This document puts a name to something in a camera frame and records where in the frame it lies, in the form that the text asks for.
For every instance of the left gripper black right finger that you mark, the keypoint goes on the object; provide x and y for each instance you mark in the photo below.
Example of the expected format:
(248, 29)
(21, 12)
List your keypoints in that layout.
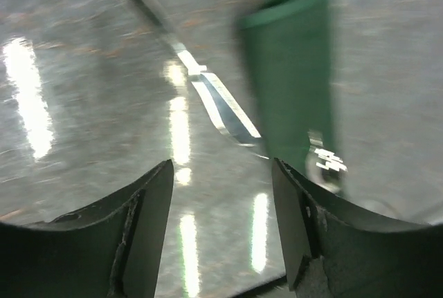
(334, 248)

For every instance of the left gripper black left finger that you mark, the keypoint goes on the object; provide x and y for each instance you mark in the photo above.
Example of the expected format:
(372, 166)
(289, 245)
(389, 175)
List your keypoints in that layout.
(110, 248)

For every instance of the silver spoon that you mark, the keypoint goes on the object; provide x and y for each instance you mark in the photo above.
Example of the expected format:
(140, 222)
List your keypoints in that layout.
(326, 169)

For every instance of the dark green cloth napkin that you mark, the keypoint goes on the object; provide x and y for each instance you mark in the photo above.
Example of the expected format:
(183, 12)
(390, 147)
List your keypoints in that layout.
(287, 48)

